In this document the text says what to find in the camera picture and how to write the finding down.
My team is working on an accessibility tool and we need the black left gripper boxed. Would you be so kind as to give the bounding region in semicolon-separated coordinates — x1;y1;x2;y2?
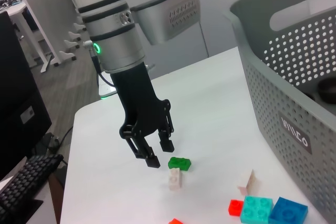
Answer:
109;61;176;169

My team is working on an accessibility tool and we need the white robot base green light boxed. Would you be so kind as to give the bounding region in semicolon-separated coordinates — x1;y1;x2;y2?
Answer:
98;73;118;102

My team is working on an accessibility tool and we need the grey perforated storage basket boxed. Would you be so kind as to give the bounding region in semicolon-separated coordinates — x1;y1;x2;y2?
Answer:
229;0;336;224

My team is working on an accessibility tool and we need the long green toy brick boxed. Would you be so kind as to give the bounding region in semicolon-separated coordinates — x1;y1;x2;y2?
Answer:
167;156;193;173

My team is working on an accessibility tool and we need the translucent white toy brick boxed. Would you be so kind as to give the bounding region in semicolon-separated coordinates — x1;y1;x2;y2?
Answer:
237;168;260;196

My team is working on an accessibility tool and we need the small red toy brick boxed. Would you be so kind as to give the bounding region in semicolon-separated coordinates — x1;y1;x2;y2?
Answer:
227;199;245;217

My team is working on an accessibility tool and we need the teal toy brick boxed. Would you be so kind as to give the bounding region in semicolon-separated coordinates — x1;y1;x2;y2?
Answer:
239;195;275;224

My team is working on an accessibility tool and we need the black keyboard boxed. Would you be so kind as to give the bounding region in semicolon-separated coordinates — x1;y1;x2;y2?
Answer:
0;153;66;224

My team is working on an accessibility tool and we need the black computer monitor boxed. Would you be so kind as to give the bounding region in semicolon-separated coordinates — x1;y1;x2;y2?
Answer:
0;10;53;180

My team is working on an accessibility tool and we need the blue toy brick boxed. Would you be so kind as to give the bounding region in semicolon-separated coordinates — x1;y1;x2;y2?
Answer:
268;196;309;224

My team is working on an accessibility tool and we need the white office desk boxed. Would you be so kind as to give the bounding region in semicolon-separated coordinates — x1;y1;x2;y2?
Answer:
7;0;62;74

